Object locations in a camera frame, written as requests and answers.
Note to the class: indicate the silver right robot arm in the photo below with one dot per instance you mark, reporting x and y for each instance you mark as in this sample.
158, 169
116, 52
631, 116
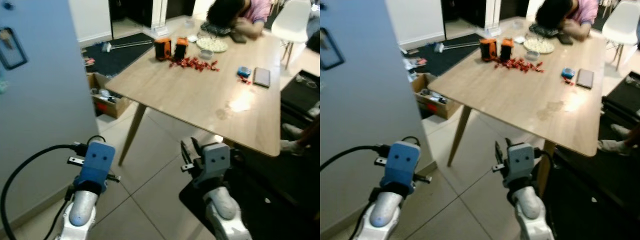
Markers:
222, 207
531, 209

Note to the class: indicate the light wooden dining table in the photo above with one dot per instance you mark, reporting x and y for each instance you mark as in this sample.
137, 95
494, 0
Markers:
520, 102
200, 100

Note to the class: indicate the open cardboard box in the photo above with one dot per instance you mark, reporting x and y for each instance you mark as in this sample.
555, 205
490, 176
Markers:
430, 102
107, 102

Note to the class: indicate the pile of red sweets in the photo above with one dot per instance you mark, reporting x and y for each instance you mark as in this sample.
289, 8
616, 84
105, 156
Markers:
517, 65
192, 63

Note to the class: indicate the small blue packet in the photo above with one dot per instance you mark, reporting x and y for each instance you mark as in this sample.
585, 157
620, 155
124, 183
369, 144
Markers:
568, 73
244, 72

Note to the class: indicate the grey shoe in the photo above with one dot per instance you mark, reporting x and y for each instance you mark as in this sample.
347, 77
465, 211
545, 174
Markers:
612, 146
292, 146

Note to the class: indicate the small grey bowl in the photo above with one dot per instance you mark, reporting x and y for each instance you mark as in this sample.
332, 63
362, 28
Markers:
532, 55
206, 54

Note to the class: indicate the brown notebook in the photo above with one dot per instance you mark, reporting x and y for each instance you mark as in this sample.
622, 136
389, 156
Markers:
585, 79
261, 77

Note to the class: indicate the orange and black box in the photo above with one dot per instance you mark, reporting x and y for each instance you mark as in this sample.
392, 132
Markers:
180, 48
488, 50
162, 49
507, 49

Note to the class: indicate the white plate with food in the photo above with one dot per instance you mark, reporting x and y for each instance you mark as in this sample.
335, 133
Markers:
212, 44
540, 46

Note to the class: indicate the dark floor rug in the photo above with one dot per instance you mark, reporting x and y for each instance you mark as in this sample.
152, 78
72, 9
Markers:
122, 59
452, 59

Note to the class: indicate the black suitcase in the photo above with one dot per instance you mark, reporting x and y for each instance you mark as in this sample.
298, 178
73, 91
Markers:
622, 100
300, 97

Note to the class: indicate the black phone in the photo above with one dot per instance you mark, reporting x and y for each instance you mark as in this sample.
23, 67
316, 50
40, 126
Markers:
565, 38
238, 37

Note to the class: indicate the white pillar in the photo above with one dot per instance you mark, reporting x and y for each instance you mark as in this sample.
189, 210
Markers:
493, 17
160, 17

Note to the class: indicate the person in pink shirt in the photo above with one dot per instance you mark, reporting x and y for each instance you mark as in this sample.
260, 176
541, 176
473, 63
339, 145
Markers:
240, 14
567, 14

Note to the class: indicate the white plastic chair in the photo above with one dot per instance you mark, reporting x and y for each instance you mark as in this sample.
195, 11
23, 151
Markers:
622, 25
292, 22

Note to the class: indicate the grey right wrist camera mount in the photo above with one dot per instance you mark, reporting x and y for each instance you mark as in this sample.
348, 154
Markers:
519, 162
215, 161

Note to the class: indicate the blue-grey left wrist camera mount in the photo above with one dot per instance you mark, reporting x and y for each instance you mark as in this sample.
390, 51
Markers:
96, 161
402, 162

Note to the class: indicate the black framed wall key holder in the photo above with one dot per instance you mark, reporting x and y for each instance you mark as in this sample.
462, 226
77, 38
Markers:
339, 59
20, 60

